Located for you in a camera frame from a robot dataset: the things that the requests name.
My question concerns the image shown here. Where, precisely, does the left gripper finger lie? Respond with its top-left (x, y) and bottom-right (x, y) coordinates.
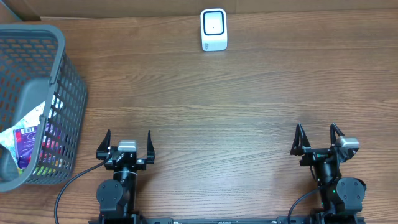
top-left (96, 129), bottom-right (111, 160)
top-left (146, 131), bottom-right (155, 164)

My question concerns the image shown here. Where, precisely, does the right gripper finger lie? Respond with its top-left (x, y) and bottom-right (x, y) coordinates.
top-left (290, 123), bottom-right (311, 156)
top-left (330, 123), bottom-right (345, 146)

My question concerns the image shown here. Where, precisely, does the purple pad package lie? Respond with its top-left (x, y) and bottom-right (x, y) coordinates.
top-left (13, 126), bottom-right (38, 169)

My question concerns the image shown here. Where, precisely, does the white tube with gold cap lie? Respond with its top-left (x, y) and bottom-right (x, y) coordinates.
top-left (1, 96), bottom-right (63, 167)

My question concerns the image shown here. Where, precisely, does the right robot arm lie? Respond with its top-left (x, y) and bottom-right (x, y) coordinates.
top-left (286, 123), bottom-right (367, 223)

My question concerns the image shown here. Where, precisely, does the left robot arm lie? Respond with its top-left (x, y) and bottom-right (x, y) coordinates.
top-left (92, 131), bottom-right (155, 224)

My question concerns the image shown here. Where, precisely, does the white barcode scanner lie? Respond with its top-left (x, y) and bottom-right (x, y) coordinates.
top-left (200, 8), bottom-right (228, 52)

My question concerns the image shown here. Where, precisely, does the grey plastic mesh basket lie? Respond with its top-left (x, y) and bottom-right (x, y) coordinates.
top-left (1, 24), bottom-right (88, 192)

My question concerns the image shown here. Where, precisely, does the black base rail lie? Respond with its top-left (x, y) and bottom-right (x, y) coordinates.
top-left (88, 216), bottom-right (366, 224)

